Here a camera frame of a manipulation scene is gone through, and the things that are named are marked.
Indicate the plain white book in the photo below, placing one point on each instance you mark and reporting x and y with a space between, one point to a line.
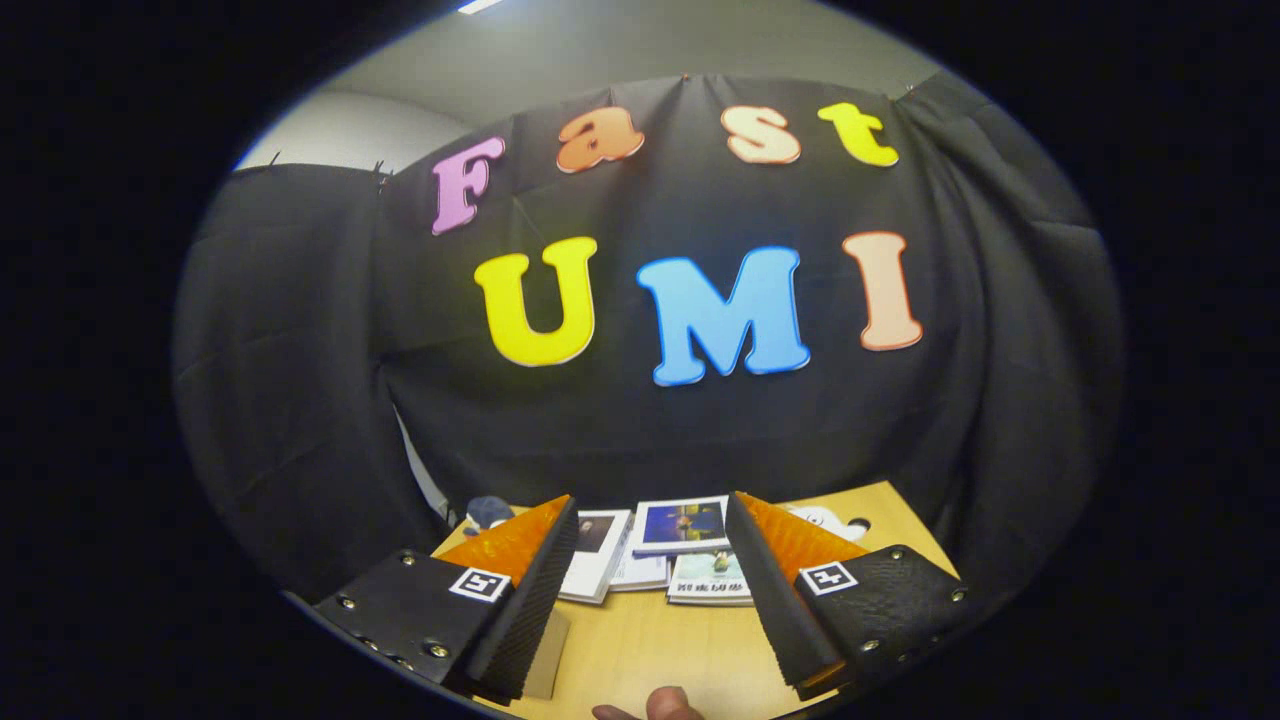
640 572

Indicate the blue night photo book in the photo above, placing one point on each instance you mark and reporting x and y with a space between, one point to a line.
680 525

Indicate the small ceiling light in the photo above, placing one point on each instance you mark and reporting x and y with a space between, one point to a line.
480 6

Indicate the white duck plush toy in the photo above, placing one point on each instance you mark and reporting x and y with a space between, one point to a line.
830 520

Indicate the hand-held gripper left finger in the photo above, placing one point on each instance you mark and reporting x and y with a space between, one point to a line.
530 620

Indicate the grey penguin plush toy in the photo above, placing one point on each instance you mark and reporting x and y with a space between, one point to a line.
488 512

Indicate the beige fabric storage box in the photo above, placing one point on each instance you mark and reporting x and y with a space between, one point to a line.
548 650

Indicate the pale lake cover book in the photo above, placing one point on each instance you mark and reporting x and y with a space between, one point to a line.
705 585

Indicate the white portrait cover book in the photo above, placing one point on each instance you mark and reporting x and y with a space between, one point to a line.
595 555

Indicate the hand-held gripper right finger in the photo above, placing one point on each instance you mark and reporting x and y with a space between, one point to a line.
775 600

